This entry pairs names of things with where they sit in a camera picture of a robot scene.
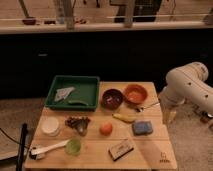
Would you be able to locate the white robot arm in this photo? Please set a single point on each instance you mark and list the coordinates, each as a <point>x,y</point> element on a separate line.
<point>186,83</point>

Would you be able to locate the wooden block eraser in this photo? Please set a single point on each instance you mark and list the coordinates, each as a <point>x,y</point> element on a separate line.
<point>119,150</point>

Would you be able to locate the green bean pod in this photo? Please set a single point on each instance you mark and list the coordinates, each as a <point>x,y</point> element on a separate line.
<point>77,102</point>

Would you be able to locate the bunch of dark keys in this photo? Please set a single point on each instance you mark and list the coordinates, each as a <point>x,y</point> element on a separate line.
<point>80,124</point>

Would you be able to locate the grey cloth piece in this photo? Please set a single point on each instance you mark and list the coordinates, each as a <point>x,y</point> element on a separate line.
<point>63,93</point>

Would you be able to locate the green cup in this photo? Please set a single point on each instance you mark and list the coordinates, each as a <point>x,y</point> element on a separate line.
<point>73,147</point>

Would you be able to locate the yellow banana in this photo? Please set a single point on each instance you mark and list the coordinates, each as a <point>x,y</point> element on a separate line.
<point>124,118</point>

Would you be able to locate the dark maroon bowl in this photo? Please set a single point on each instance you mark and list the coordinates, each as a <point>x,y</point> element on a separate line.
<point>112,99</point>

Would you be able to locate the white handled brush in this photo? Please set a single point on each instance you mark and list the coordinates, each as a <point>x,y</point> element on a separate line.
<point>39,152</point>

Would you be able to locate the orange apple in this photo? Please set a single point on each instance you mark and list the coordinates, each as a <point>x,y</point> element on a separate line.
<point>106,128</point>

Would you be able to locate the green plastic tray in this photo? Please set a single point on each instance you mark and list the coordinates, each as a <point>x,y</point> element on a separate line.
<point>86,89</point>

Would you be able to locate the blue sponge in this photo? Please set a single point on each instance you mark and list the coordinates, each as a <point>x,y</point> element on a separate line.
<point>142,128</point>

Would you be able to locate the orange bowl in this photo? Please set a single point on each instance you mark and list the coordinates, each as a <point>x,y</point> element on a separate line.
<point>135,94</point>

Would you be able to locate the metal spoon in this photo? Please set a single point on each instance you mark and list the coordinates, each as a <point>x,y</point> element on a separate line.
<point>141,109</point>

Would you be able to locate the black stand post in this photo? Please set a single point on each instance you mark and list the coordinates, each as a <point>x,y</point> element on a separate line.
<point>22,147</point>

